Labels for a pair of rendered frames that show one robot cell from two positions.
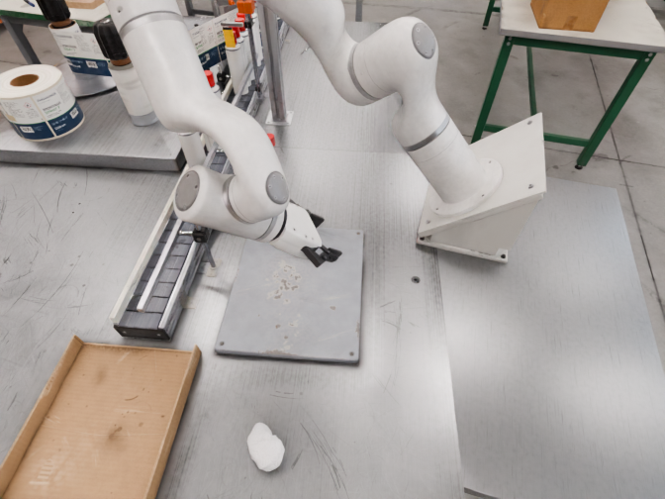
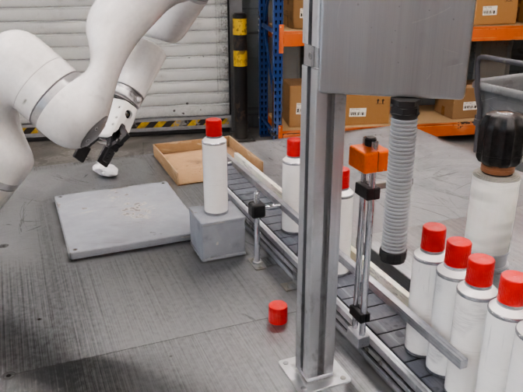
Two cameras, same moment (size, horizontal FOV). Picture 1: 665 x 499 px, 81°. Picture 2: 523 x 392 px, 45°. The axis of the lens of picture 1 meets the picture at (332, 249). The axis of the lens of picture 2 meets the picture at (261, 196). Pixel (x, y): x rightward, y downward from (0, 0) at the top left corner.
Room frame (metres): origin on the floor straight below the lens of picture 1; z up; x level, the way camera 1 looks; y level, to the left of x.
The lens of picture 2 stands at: (1.92, -0.25, 1.45)
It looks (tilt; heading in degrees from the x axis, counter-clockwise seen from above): 21 degrees down; 153
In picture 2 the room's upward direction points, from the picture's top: straight up
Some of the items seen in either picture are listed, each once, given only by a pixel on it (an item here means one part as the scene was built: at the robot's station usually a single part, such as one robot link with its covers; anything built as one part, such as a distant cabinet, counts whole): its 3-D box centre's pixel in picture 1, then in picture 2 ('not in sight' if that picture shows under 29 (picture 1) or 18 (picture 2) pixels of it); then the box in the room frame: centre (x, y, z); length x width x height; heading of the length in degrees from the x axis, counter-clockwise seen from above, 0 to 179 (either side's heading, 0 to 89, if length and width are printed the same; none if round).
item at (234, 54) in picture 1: (236, 63); (427, 289); (1.32, 0.33, 0.98); 0.05 x 0.05 x 0.20
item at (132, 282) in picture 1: (195, 155); (322, 229); (0.92, 0.40, 0.91); 1.07 x 0.01 x 0.02; 175
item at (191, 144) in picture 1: (192, 148); (294, 185); (0.85, 0.37, 0.98); 0.05 x 0.05 x 0.20
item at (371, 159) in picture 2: (243, 52); (381, 243); (1.26, 0.28, 1.05); 0.10 x 0.04 x 0.33; 85
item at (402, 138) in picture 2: not in sight; (398, 183); (1.36, 0.22, 1.18); 0.04 x 0.04 x 0.21
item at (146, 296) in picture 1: (216, 142); (290, 211); (0.91, 0.32, 0.96); 1.07 x 0.01 x 0.01; 175
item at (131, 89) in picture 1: (127, 74); (494, 190); (1.15, 0.62, 1.03); 0.09 x 0.09 x 0.30
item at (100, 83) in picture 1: (88, 75); not in sight; (1.43, 0.92, 0.89); 0.31 x 0.31 x 0.01
